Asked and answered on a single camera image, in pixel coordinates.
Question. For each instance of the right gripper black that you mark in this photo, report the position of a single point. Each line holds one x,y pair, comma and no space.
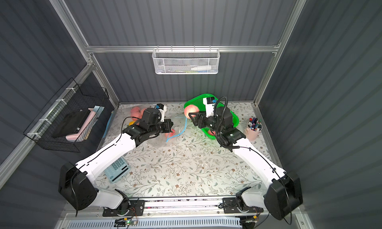
198,119

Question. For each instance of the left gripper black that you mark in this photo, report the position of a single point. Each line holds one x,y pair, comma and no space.
168,125

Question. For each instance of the pink peach top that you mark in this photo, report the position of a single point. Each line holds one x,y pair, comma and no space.
190,109

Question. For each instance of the pink peach with leaf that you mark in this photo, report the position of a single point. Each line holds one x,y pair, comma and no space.
136,115

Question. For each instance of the clear zip-top bag blue zipper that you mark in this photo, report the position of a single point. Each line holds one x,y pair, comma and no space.
121,119

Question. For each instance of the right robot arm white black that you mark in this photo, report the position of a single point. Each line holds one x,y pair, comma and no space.
283,189

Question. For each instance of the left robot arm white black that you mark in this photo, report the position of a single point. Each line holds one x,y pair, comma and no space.
76,180

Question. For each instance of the pink peach behind bag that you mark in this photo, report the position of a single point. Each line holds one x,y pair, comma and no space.
135,109

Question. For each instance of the teal calculator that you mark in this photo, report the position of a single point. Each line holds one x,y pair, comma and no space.
117,170

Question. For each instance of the white tube in basket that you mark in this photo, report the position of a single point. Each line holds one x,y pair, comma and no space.
201,68

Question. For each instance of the pink pen cup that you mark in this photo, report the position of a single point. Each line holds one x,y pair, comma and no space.
254,127

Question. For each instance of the black pouch in basket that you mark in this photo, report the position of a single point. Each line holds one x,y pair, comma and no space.
70,124

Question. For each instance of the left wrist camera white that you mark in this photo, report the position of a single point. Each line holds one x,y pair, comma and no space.
162,109

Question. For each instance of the white wire wall basket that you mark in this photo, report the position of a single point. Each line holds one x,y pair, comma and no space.
180,63

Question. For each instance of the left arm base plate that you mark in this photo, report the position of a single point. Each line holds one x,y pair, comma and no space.
130,208

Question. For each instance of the pink handle tool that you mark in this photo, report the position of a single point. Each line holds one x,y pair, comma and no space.
80,136

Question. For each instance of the black wire wall basket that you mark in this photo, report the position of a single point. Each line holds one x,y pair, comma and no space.
76,97

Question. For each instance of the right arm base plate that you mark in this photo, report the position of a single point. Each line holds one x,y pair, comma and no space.
232,205

